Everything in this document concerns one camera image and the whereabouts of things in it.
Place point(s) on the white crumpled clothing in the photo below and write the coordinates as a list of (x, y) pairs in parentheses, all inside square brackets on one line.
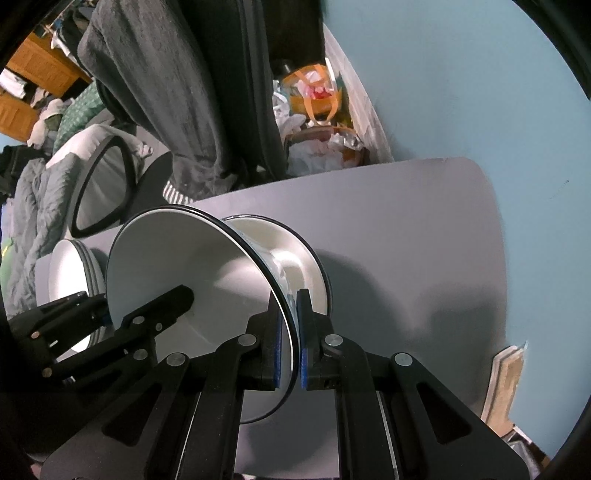
[(46, 120)]

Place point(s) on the black chair armrest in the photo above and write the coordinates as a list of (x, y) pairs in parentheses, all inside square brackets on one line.
[(131, 175)]

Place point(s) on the black office chair seat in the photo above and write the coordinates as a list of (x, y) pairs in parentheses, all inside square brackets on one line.
[(152, 180)]

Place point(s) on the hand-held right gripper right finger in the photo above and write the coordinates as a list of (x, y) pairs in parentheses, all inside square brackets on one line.
[(304, 369)]

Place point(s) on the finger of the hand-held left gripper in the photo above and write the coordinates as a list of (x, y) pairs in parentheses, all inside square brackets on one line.
[(166, 307), (69, 318)]

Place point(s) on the grey fleece robe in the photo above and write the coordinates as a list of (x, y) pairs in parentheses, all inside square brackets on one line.
[(152, 69)]

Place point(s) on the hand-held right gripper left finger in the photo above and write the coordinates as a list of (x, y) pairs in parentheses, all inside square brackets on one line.
[(278, 355)]

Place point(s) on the orange bag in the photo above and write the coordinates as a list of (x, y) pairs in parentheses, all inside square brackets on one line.
[(318, 106)]

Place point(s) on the black clothing pile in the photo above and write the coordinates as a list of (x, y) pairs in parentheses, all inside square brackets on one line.
[(11, 166)]

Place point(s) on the bright green object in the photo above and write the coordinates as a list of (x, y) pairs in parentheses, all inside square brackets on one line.
[(4, 249)]

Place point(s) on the grey quilted comforter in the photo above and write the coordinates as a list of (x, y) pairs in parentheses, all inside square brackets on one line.
[(37, 207)]

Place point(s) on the white bowl black rim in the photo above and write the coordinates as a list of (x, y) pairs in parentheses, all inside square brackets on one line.
[(207, 267), (286, 244)]

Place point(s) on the white bed sheet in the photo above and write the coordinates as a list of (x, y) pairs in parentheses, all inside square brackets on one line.
[(106, 175)]

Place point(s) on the white plastic bag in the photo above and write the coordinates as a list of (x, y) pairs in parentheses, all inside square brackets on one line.
[(286, 110)]

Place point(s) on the brown bin with white trash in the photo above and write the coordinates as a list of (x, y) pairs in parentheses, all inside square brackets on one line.
[(323, 154)]

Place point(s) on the white plate black rim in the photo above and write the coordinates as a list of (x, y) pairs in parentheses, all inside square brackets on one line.
[(96, 277), (64, 277)]

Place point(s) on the light wooden board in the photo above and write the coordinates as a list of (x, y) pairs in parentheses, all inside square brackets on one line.
[(505, 387)]

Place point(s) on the grey white striped cloth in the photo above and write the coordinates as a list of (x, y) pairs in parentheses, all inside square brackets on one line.
[(178, 194)]

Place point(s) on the green checkered cloth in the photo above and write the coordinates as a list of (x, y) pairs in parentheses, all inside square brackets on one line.
[(78, 115)]

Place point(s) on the orange wooden furniture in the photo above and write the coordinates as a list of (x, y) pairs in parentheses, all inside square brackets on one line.
[(41, 69)]

